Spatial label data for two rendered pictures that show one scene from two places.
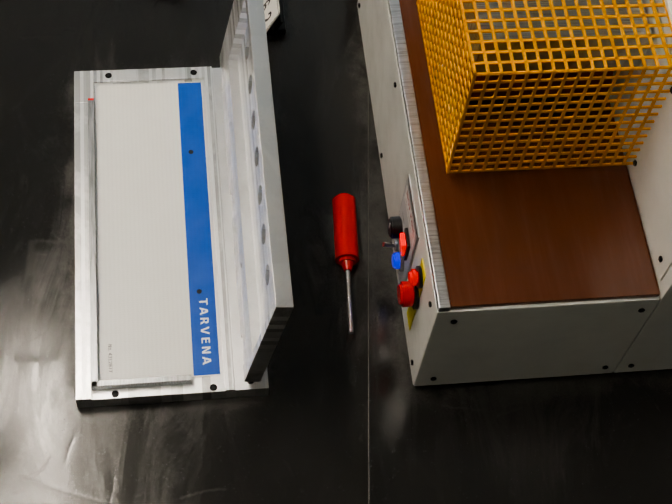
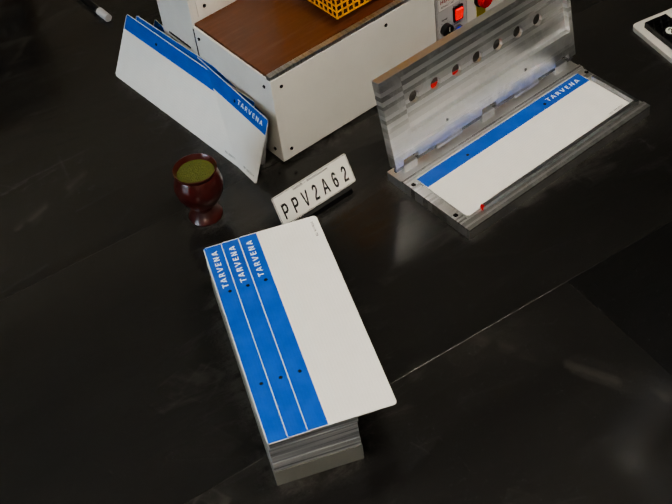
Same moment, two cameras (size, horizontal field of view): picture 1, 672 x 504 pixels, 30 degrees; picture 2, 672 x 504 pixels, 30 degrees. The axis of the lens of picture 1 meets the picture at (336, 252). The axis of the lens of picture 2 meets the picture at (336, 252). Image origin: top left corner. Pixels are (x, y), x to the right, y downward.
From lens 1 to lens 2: 230 cm
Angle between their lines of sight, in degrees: 60
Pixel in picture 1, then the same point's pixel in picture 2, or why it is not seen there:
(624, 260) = not seen: outside the picture
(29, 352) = (645, 147)
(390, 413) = not seen: hidden behind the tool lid
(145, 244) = (542, 135)
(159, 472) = (642, 74)
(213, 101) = (424, 165)
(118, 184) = (520, 166)
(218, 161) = (461, 141)
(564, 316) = not seen: outside the picture
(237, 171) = (479, 89)
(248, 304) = (547, 45)
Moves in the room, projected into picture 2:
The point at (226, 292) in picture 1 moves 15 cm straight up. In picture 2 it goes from (534, 94) to (535, 26)
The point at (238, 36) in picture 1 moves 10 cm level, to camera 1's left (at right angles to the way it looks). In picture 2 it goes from (405, 110) to (433, 144)
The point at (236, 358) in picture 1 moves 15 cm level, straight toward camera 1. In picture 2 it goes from (563, 73) to (623, 40)
